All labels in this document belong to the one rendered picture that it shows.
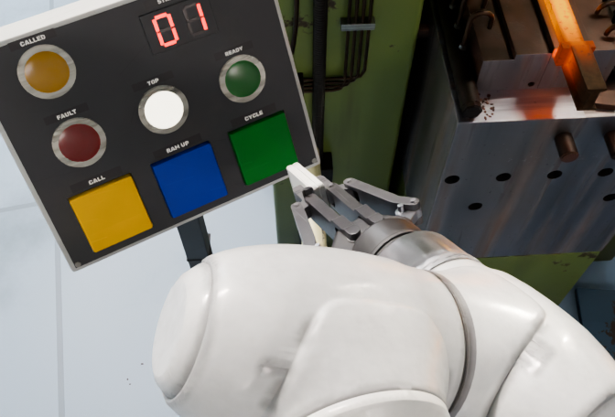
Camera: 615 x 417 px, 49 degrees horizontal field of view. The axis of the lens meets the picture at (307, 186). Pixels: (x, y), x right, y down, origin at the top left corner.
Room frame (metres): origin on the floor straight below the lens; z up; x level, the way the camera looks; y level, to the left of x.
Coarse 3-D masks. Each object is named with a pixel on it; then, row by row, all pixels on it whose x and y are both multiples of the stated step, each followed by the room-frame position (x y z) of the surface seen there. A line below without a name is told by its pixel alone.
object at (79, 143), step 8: (72, 128) 0.46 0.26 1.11; (80, 128) 0.46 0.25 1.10; (88, 128) 0.46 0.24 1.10; (64, 136) 0.45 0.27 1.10; (72, 136) 0.45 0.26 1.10; (80, 136) 0.45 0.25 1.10; (88, 136) 0.45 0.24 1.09; (96, 136) 0.46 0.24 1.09; (64, 144) 0.44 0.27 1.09; (72, 144) 0.44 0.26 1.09; (80, 144) 0.45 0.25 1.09; (88, 144) 0.45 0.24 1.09; (96, 144) 0.45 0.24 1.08; (64, 152) 0.44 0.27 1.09; (72, 152) 0.44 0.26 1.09; (80, 152) 0.44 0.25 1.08; (88, 152) 0.44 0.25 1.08; (96, 152) 0.45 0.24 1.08; (72, 160) 0.43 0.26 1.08; (80, 160) 0.44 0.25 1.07
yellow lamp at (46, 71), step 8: (32, 56) 0.49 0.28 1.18; (40, 56) 0.49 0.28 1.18; (48, 56) 0.50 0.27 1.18; (56, 56) 0.50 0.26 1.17; (32, 64) 0.49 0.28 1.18; (40, 64) 0.49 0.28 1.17; (48, 64) 0.49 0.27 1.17; (56, 64) 0.49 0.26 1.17; (64, 64) 0.50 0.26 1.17; (32, 72) 0.48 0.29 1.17; (40, 72) 0.48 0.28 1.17; (48, 72) 0.48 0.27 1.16; (56, 72) 0.49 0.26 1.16; (64, 72) 0.49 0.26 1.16; (32, 80) 0.48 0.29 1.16; (40, 80) 0.48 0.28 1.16; (48, 80) 0.48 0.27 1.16; (56, 80) 0.48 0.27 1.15; (64, 80) 0.48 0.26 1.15; (40, 88) 0.47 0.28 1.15; (48, 88) 0.48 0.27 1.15; (56, 88) 0.48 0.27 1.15
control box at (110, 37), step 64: (128, 0) 0.56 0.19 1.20; (192, 0) 0.58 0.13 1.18; (256, 0) 0.60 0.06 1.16; (0, 64) 0.48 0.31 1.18; (128, 64) 0.52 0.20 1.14; (192, 64) 0.54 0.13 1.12; (256, 64) 0.56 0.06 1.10; (0, 128) 0.44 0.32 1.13; (64, 128) 0.45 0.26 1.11; (128, 128) 0.47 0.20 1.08; (192, 128) 0.49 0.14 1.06; (64, 192) 0.41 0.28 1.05; (64, 256) 0.37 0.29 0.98
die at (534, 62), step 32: (480, 0) 0.80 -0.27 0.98; (512, 0) 0.79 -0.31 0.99; (576, 0) 0.79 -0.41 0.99; (480, 32) 0.74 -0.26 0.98; (512, 32) 0.73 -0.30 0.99; (544, 32) 0.73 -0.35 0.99; (480, 64) 0.68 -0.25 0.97; (512, 64) 0.68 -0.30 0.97; (544, 64) 0.68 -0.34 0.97; (608, 64) 0.69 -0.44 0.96
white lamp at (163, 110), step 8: (152, 96) 0.50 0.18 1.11; (160, 96) 0.50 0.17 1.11; (168, 96) 0.51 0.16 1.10; (176, 96) 0.51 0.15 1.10; (152, 104) 0.50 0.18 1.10; (160, 104) 0.50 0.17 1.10; (168, 104) 0.50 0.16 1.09; (176, 104) 0.50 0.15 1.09; (152, 112) 0.49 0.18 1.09; (160, 112) 0.49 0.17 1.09; (168, 112) 0.49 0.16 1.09; (176, 112) 0.50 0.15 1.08; (152, 120) 0.48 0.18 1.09; (160, 120) 0.49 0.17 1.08; (168, 120) 0.49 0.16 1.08; (176, 120) 0.49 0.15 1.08
